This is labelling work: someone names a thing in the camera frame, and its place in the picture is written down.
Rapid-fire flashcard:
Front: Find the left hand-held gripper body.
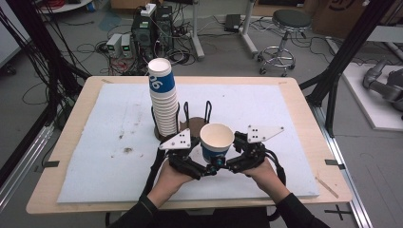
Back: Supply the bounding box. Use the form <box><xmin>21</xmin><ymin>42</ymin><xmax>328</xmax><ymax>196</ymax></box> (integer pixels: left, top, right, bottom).
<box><xmin>158</xmin><ymin>127</ymin><xmax>204</xmax><ymax>181</ymax></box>

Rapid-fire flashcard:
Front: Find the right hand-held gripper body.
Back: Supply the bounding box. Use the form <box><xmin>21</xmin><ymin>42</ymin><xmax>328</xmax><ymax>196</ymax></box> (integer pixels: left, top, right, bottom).
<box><xmin>227</xmin><ymin>124</ymin><xmax>285</xmax><ymax>174</ymax></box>

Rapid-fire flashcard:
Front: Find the brown cup holder rack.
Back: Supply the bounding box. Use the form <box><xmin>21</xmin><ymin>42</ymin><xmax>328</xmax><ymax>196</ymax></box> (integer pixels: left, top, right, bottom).
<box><xmin>150</xmin><ymin>100</ymin><xmax>214</xmax><ymax>143</ymax></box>

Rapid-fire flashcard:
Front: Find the single blue white paper cup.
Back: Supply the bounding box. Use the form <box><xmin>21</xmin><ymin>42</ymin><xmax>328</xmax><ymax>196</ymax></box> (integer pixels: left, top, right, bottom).
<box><xmin>199</xmin><ymin>123</ymin><xmax>236</xmax><ymax>164</ymax></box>

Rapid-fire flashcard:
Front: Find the stack of paper cups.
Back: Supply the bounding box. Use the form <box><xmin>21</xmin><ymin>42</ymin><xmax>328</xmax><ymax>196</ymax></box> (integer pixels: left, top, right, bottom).
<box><xmin>147</xmin><ymin>57</ymin><xmax>180</xmax><ymax>138</ymax></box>

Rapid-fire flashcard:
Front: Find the person's right hand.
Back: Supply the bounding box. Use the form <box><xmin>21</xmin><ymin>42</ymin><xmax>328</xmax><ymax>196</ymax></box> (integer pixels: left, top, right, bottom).
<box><xmin>241</xmin><ymin>158</ymin><xmax>292</xmax><ymax>204</ymax></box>

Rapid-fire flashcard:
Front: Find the person's left hand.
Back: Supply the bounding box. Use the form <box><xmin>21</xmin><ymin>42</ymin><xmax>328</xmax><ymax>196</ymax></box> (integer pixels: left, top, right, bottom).
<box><xmin>146</xmin><ymin>159</ymin><xmax>195</xmax><ymax>209</ymax></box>

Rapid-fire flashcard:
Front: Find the person's dark clothing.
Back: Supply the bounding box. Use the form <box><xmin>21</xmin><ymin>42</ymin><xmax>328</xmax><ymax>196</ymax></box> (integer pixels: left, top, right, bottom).
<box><xmin>151</xmin><ymin>207</ymin><xmax>279</xmax><ymax>228</ymax></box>

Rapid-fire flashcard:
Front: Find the black wristband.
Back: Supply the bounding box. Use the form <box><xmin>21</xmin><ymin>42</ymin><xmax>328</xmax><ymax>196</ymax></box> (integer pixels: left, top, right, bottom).
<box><xmin>138</xmin><ymin>193</ymin><xmax>159</xmax><ymax>214</ymax></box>

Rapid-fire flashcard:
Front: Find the white foam mat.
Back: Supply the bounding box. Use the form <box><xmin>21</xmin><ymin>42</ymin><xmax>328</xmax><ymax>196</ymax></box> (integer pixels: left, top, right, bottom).
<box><xmin>57</xmin><ymin>83</ymin><xmax>320</xmax><ymax>204</ymax></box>

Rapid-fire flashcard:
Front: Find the thin wooden stick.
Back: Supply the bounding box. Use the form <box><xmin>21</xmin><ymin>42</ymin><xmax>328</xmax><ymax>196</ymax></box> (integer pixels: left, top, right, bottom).
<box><xmin>316</xmin><ymin>177</ymin><xmax>339</xmax><ymax>200</ymax></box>

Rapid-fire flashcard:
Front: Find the black tape cross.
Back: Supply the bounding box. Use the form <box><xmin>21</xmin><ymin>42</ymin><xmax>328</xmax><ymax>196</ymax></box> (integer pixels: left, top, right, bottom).
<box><xmin>324</xmin><ymin>204</ymin><xmax>353</xmax><ymax>221</ymax></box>

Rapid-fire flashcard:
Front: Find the white bench power supply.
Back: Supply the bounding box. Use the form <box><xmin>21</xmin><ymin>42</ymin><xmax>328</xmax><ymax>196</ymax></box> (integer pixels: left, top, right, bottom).
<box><xmin>106</xmin><ymin>32</ymin><xmax>124</xmax><ymax>59</ymax></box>
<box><xmin>121</xmin><ymin>33</ymin><xmax>134</xmax><ymax>59</ymax></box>

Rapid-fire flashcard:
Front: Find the white desk leg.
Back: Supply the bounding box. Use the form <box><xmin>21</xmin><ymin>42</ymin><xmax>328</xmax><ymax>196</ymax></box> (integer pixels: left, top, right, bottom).
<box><xmin>239</xmin><ymin>0</ymin><xmax>259</xmax><ymax>59</ymax></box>
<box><xmin>189</xmin><ymin>0</ymin><xmax>206</xmax><ymax>62</ymax></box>

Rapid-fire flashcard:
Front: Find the black computer tower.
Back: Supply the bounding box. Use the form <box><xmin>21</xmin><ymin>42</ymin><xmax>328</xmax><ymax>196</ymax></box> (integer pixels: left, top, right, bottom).
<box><xmin>154</xmin><ymin>5</ymin><xmax>175</xmax><ymax>52</ymax></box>
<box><xmin>130</xmin><ymin>12</ymin><xmax>158</xmax><ymax>61</ymax></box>

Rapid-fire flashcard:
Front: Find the black round stool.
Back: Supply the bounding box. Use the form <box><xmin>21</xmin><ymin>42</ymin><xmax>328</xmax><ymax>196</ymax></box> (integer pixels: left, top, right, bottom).
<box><xmin>257</xmin><ymin>9</ymin><xmax>313</xmax><ymax>78</ymax></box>

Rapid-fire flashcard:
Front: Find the black box on floor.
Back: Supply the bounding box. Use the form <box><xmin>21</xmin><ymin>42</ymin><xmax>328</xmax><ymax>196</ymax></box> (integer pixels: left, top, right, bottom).
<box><xmin>223</xmin><ymin>13</ymin><xmax>242</xmax><ymax>33</ymax></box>

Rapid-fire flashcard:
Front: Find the white platform board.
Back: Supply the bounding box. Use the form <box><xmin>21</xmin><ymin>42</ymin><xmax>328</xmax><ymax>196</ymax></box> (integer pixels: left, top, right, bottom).
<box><xmin>341</xmin><ymin>61</ymin><xmax>403</xmax><ymax>133</ymax></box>

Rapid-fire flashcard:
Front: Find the white power strip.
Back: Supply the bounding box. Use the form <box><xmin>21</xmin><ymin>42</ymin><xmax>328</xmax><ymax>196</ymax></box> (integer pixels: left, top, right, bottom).
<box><xmin>140</xmin><ymin>3</ymin><xmax>158</xmax><ymax>18</ymax></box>

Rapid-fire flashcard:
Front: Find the cardboard box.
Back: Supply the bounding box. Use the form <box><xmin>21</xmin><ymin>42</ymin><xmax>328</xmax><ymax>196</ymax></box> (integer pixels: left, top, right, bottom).
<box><xmin>312</xmin><ymin>0</ymin><xmax>383</xmax><ymax>40</ymax></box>

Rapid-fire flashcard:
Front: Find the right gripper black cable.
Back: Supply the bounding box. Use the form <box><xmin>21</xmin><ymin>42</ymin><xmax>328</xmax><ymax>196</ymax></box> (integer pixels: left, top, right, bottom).
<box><xmin>263</xmin><ymin>148</ymin><xmax>287</xmax><ymax>223</ymax></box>

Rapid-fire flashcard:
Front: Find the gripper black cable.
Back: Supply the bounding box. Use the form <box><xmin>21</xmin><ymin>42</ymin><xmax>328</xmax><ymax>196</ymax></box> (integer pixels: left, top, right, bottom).
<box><xmin>263</xmin><ymin>148</ymin><xmax>287</xmax><ymax>223</ymax></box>
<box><xmin>140</xmin><ymin>147</ymin><xmax>168</xmax><ymax>198</ymax></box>

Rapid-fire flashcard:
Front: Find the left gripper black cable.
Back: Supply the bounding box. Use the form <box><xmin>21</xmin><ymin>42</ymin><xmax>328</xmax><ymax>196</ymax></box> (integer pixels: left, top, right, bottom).
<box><xmin>140</xmin><ymin>147</ymin><xmax>168</xmax><ymax>198</ymax></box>

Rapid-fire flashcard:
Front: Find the aluminium rail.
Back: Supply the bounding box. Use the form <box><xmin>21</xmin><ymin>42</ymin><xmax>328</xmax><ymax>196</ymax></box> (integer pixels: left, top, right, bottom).
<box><xmin>0</xmin><ymin>122</ymin><xmax>55</xmax><ymax>212</ymax></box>
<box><xmin>311</xmin><ymin>104</ymin><xmax>375</xmax><ymax>228</ymax></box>

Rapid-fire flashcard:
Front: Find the black frame post with cables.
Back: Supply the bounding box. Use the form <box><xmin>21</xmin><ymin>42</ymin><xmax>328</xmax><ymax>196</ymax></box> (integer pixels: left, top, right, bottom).
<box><xmin>0</xmin><ymin>0</ymin><xmax>92</xmax><ymax>188</ymax></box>

